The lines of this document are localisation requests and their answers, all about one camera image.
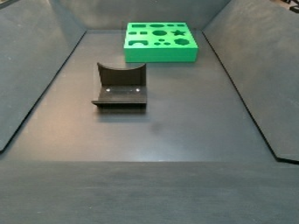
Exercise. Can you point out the black curved holder stand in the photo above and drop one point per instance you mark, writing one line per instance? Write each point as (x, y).
(122, 86)

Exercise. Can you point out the green shape sorter box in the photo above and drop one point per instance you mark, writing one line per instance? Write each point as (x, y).
(159, 42)

